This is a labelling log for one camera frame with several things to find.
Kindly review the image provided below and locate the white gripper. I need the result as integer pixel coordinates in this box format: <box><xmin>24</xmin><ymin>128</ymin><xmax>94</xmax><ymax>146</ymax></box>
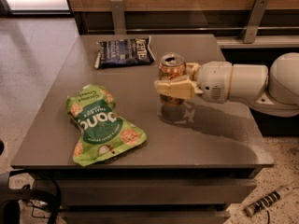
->
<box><xmin>154</xmin><ymin>61</ymin><xmax>233</xmax><ymax>104</ymax></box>

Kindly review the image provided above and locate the orange drink can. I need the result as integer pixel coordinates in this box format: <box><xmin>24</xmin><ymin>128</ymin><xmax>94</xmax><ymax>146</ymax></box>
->
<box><xmin>159</xmin><ymin>52</ymin><xmax>186</xmax><ymax>106</ymax></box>

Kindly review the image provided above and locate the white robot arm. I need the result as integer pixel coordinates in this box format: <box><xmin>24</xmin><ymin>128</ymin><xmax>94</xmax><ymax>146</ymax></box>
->
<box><xmin>154</xmin><ymin>52</ymin><xmax>299</xmax><ymax>117</ymax></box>

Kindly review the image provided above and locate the dark blue chip bag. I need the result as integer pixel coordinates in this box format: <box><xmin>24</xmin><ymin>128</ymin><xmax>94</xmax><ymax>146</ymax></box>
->
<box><xmin>94</xmin><ymin>36</ymin><xmax>155</xmax><ymax>69</ymax></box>

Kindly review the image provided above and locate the green rice chip bag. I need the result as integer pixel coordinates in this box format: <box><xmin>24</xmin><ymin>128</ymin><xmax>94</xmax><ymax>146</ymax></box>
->
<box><xmin>65</xmin><ymin>84</ymin><xmax>147</xmax><ymax>166</ymax></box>

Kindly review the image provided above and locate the upper grey drawer front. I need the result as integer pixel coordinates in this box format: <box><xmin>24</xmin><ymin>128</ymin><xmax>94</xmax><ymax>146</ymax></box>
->
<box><xmin>57</xmin><ymin>179</ymin><xmax>256</xmax><ymax>206</ymax></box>

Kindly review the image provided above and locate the grey drawer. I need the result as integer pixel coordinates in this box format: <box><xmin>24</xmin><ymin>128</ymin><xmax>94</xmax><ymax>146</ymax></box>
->
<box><xmin>62</xmin><ymin>211</ymin><xmax>230</xmax><ymax>224</ymax></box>
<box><xmin>57</xmin><ymin>179</ymin><xmax>256</xmax><ymax>206</ymax></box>

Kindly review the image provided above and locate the white power strip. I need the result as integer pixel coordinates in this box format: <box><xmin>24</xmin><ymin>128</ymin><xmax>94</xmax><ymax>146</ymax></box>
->
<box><xmin>244</xmin><ymin>186</ymin><xmax>293</xmax><ymax>217</ymax></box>

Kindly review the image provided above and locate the lower grey drawer front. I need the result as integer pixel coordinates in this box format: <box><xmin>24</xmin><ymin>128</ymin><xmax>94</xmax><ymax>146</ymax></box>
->
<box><xmin>62</xmin><ymin>211</ymin><xmax>230</xmax><ymax>224</ymax></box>

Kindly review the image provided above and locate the black chair base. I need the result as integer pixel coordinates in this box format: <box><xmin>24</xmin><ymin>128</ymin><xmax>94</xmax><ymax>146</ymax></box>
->
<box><xmin>0</xmin><ymin>139</ymin><xmax>62</xmax><ymax>224</ymax></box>

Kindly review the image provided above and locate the left metal bracket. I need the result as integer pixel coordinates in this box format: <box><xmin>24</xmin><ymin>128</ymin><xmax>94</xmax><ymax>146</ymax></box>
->
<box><xmin>110</xmin><ymin>0</ymin><xmax>126</xmax><ymax>35</ymax></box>

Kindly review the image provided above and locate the metal bracket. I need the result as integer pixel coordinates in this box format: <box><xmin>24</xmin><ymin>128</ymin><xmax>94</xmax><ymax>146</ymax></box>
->
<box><xmin>240</xmin><ymin>0</ymin><xmax>269</xmax><ymax>44</ymax></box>
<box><xmin>110</xmin><ymin>0</ymin><xmax>126</xmax><ymax>35</ymax></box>

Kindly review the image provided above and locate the right metal bracket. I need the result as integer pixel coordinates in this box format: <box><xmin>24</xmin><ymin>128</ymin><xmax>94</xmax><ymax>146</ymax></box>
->
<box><xmin>240</xmin><ymin>0</ymin><xmax>269</xmax><ymax>44</ymax></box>

